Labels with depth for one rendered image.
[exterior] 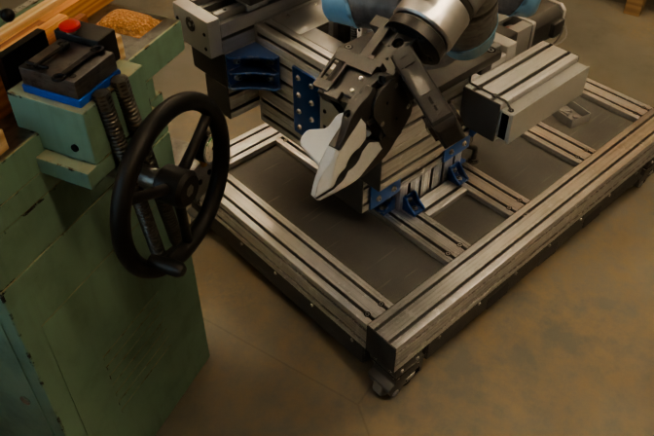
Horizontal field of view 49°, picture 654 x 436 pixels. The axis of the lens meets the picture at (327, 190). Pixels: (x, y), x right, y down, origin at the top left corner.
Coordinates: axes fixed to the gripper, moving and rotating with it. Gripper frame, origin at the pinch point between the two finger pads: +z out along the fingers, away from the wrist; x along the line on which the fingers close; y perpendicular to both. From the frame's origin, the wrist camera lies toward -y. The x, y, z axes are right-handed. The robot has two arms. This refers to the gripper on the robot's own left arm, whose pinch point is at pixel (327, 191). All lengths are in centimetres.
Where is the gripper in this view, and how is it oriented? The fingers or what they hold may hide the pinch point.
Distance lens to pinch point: 73.6
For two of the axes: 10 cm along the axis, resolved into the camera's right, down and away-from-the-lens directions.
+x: -4.0, -4.4, -8.0
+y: -7.1, -4.0, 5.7
